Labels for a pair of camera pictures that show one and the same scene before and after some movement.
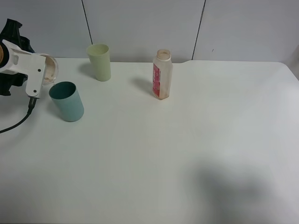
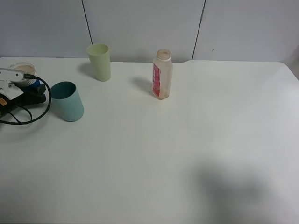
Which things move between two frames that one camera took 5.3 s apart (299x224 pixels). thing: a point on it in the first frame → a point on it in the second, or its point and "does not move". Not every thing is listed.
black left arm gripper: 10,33 → 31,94
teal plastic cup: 66,97 does not move
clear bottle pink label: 162,74 does not move
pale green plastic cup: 99,53 does not move
